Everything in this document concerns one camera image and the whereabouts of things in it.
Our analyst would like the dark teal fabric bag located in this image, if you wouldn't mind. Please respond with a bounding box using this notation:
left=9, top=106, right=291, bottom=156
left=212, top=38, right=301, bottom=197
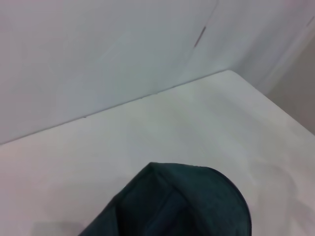
left=78, top=161, right=253, bottom=236

